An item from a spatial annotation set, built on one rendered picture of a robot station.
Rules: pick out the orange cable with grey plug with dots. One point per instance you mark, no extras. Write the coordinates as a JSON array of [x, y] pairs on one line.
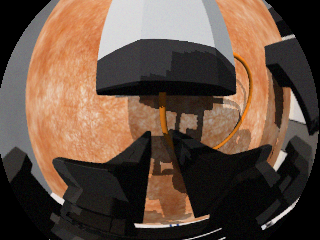
[[162, 108]]

